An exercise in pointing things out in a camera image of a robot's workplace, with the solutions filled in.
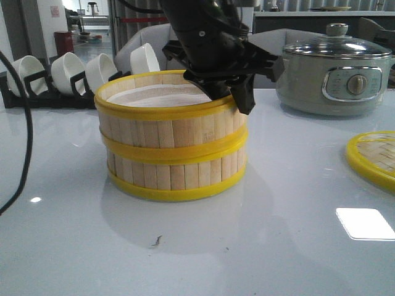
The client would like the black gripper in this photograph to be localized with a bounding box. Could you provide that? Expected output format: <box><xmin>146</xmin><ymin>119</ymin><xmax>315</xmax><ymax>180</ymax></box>
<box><xmin>162</xmin><ymin>23</ymin><xmax>285</xmax><ymax>115</ymax></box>

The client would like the bamboo steamer tray yellow rim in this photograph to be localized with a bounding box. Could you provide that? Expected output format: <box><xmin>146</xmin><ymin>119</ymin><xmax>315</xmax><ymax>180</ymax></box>
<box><xmin>94</xmin><ymin>70</ymin><xmax>247</xmax><ymax>166</ymax></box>

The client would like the woven bamboo steamer lid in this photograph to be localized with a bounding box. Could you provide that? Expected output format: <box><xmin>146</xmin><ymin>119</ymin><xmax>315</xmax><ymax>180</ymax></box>
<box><xmin>345</xmin><ymin>131</ymin><xmax>394</xmax><ymax>194</ymax></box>

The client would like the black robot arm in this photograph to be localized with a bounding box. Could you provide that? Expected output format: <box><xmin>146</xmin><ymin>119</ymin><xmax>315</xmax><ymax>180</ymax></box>
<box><xmin>160</xmin><ymin>1</ymin><xmax>284</xmax><ymax>115</ymax></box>

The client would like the white refrigerator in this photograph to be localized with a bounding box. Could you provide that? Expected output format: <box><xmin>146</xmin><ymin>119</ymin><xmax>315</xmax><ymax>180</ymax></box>
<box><xmin>235</xmin><ymin>0</ymin><xmax>256</xmax><ymax>34</ymax></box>

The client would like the green electric cooking pot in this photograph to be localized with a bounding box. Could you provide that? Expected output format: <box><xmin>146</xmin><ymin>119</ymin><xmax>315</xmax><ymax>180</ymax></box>
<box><xmin>276</xmin><ymin>51</ymin><xmax>394</xmax><ymax>117</ymax></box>

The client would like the dark grey cabinet counter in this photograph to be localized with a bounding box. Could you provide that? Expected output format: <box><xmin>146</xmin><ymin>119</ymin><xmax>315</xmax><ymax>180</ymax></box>
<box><xmin>253</xmin><ymin>10</ymin><xmax>394</xmax><ymax>35</ymax></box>

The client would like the grey chair left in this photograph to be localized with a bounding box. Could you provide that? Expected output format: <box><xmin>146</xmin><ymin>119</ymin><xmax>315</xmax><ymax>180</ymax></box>
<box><xmin>114</xmin><ymin>23</ymin><xmax>184</xmax><ymax>74</ymax></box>

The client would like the glass pot lid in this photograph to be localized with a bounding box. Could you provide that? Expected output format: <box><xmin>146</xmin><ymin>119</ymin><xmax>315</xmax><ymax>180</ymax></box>
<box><xmin>283</xmin><ymin>23</ymin><xmax>393</xmax><ymax>59</ymax></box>

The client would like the white bowl far right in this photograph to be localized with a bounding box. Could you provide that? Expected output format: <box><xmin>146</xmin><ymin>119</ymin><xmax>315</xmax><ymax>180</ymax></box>
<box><xmin>130</xmin><ymin>43</ymin><xmax>160</xmax><ymax>75</ymax></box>

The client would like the white bowl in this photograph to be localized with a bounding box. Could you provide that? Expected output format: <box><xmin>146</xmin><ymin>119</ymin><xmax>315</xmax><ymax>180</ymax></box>
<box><xmin>130</xmin><ymin>43</ymin><xmax>160</xmax><ymax>75</ymax></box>
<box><xmin>85</xmin><ymin>53</ymin><xmax>118</xmax><ymax>94</ymax></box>
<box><xmin>7</xmin><ymin>55</ymin><xmax>48</xmax><ymax>97</ymax></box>
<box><xmin>51</xmin><ymin>52</ymin><xmax>85</xmax><ymax>96</ymax></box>

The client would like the yellow plate on counter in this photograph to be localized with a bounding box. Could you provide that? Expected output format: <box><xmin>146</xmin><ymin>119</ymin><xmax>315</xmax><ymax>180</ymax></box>
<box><xmin>319</xmin><ymin>6</ymin><xmax>351</xmax><ymax>12</ymax></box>

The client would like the red barrier belt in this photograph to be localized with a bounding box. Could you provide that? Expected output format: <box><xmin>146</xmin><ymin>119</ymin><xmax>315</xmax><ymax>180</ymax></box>
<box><xmin>119</xmin><ymin>17</ymin><xmax>168</xmax><ymax>23</ymax></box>

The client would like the black dish rack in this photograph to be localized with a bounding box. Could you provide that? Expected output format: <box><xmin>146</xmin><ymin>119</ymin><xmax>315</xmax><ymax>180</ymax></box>
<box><xmin>1</xmin><ymin>70</ymin><xmax>131</xmax><ymax>109</ymax></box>

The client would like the red trash bin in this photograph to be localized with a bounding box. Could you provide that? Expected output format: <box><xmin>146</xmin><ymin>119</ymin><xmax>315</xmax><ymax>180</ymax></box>
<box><xmin>54</xmin><ymin>31</ymin><xmax>74</xmax><ymax>57</ymax></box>

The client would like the white bowl far left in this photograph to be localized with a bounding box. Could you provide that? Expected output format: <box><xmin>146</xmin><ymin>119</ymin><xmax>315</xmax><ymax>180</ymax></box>
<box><xmin>7</xmin><ymin>55</ymin><xmax>48</xmax><ymax>97</ymax></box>

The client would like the black cable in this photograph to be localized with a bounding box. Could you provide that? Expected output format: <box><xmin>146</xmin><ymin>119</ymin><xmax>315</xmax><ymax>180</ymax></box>
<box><xmin>0</xmin><ymin>49</ymin><xmax>34</xmax><ymax>216</ymax></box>

